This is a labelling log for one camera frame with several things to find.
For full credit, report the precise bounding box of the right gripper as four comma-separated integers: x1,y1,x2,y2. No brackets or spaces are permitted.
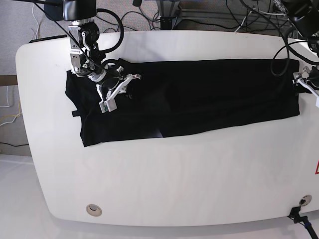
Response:
69,19,141,100

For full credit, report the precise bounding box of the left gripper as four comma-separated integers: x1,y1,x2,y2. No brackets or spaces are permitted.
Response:
293,37,319,96

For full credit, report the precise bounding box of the black T-shirt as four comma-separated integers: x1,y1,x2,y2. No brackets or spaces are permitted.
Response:
65,59,300,147

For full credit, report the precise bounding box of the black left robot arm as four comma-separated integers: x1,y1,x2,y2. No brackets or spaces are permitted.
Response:
281,0,319,90

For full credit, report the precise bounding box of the black flat bar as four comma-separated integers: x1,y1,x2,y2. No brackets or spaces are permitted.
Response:
28,35,67,43

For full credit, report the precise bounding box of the red warning sticker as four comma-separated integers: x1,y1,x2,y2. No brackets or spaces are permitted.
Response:
315,161,319,175

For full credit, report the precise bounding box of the round black stand base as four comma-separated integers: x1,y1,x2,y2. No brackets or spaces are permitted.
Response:
43,0,64,21

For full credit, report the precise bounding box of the round table grommet right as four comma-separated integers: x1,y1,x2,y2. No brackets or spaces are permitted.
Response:
299,195,312,207

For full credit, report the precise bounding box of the round table grommet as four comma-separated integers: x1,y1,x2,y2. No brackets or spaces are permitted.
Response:
86,204,102,217
299,195,312,207

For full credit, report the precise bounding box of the round table grommet left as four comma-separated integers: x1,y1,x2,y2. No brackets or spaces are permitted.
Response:
86,204,102,217

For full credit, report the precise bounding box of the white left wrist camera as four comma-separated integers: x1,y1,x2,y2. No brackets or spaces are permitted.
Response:
297,78,319,108

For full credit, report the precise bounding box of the white floor cable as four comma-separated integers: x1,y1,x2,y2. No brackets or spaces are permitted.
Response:
233,7,282,33

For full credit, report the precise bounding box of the aluminium frame post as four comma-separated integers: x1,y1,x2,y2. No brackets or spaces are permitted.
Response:
156,0,181,30

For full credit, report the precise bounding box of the black cable clamp plug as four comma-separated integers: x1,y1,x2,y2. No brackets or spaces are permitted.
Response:
288,206,319,239

